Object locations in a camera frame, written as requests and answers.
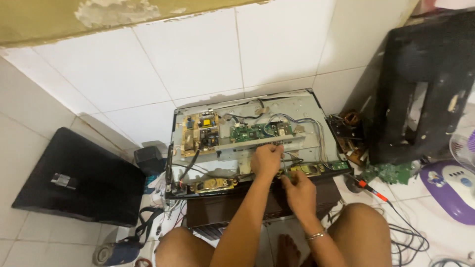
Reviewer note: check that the small black box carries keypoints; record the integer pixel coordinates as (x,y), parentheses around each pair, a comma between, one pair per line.
(149,158)

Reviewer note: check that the green main circuit board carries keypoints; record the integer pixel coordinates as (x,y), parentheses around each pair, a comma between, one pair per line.
(252,132)

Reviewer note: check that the dark brown low table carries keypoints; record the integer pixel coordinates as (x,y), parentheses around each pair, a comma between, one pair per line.
(222,209)

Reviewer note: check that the open flat television chassis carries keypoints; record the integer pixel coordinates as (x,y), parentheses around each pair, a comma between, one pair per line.
(241,155)

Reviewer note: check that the white fan head grille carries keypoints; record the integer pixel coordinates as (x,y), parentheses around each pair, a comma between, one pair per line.
(464,148)

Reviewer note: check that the orange and black soldering iron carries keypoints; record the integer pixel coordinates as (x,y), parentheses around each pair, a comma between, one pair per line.
(369,190)

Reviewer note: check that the purple and white fan base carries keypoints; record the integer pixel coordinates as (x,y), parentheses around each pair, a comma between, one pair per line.
(451,191)

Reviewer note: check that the person's right leg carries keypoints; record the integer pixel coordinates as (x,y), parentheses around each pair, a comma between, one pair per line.
(362,233)

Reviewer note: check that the short yellow speaker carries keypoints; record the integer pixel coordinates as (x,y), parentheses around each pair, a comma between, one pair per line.
(308,169)

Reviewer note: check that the person's right hand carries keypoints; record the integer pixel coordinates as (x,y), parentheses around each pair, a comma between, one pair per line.
(302,196)

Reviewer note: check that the person's right fingers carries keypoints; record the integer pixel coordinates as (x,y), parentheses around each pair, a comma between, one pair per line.
(288,181)

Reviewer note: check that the silver metal bracket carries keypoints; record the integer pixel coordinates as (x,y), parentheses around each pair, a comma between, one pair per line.
(63,181)

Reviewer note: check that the person's leg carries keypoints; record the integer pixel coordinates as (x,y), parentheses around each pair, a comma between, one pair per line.
(362,233)
(183,248)

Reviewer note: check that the person's foot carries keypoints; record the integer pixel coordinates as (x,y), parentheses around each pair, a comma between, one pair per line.
(287,252)

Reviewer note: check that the tan power supply board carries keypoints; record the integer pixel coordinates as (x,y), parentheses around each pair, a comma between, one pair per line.
(200,134)

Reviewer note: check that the person's left hand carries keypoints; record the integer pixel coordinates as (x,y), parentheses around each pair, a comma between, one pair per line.
(265,161)

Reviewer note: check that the long yellow speaker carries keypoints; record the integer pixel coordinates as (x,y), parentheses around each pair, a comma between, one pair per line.
(214,184)

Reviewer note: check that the person's left fingers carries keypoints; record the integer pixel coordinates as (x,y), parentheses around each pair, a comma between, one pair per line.
(276,150)

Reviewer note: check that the person's left leg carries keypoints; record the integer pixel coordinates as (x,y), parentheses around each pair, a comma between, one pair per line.
(183,248)

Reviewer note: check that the black television back cover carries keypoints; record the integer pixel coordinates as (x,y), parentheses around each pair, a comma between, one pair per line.
(85,178)

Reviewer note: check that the loose green circuit board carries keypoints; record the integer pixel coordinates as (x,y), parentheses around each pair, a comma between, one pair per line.
(389,172)

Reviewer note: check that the small green button board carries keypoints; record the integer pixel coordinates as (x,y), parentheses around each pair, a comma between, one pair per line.
(339,165)

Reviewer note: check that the large dusty black television shell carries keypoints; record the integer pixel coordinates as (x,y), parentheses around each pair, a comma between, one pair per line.
(419,74)

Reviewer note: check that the brown board with copper coil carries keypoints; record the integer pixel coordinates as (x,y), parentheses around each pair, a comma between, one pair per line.
(349,133)

